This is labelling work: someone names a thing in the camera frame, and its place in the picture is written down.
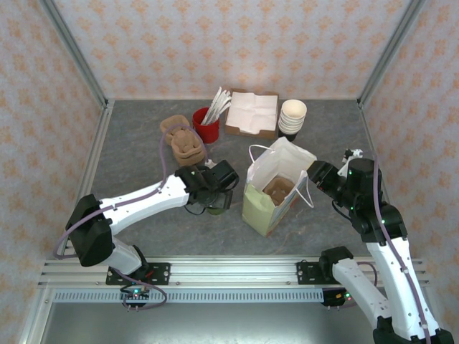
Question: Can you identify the white paper cup stack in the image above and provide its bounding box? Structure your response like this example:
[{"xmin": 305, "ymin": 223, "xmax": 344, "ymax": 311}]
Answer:
[{"xmin": 278, "ymin": 99, "xmax": 308, "ymax": 143}]

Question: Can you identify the brown pulp carrier stack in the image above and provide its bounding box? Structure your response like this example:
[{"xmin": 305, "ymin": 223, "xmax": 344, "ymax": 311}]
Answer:
[{"xmin": 159, "ymin": 114, "xmax": 209, "ymax": 168}]

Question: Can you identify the aluminium frame post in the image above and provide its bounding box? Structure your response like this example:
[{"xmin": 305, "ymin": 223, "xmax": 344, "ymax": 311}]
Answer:
[
  {"xmin": 37, "ymin": 0, "xmax": 110, "ymax": 108},
  {"xmin": 357, "ymin": 0, "xmax": 428, "ymax": 109}
]

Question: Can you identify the brown pulp cup carrier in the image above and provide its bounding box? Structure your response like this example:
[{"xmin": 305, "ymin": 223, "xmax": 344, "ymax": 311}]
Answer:
[{"xmin": 261, "ymin": 177, "xmax": 297, "ymax": 208}]

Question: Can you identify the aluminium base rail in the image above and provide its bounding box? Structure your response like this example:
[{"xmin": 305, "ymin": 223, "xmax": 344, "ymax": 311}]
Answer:
[{"xmin": 38, "ymin": 256, "xmax": 428, "ymax": 290}]

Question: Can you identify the grey metal sheet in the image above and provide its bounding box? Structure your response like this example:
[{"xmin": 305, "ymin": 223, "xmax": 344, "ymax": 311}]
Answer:
[{"xmin": 39, "ymin": 302, "xmax": 381, "ymax": 344}]

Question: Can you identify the aluminium side rail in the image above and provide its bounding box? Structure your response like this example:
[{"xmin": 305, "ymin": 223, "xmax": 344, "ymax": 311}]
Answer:
[
  {"xmin": 353, "ymin": 99, "xmax": 445, "ymax": 344},
  {"xmin": 17, "ymin": 99, "xmax": 115, "ymax": 344}
]

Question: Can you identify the small circuit board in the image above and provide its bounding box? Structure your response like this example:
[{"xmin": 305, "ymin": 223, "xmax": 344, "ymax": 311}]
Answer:
[
  {"xmin": 120, "ymin": 286, "xmax": 151, "ymax": 302},
  {"xmin": 324, "ymin": 289, "xmax": 354, "ymax": 305}
]

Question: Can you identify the white and green paper bag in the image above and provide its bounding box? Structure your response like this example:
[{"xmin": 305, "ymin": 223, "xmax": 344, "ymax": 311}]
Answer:
[{"xmin": 242, "ymin": 135, "xmax": 318, "ymax": 238}]

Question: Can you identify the red cup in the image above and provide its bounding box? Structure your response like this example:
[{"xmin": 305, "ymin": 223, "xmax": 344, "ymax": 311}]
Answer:
[{"xmin": 191, "ymin": 106, "xmax": 221, "ymax": 145}]

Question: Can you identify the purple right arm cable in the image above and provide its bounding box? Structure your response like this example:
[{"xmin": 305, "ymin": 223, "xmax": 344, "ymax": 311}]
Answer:
[{"xmin": 328, "ymin": 150, "xmax": 431, "ymax": 344}]

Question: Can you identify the thin black cable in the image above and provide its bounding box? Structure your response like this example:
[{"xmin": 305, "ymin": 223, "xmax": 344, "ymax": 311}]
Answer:
[
  {"xmin": 331, "ymin": 199, "xmax": 354, "ymax": 220},
  {"xmin": 183, "ymin": 203, "xmax": 209, "ymax": 216}
]

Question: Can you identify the grey slotted cable duct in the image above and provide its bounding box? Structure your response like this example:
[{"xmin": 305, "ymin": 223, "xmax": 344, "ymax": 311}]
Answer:
[{"xmin": 52, "ymin": 289, "xmax": 326, "ymax": 305}]

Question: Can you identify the brown napkin tray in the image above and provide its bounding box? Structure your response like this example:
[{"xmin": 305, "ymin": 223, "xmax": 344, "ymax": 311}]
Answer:
[{"xmin": 224, "ymin": 88, "xmax": 280, "ymax": 140}]

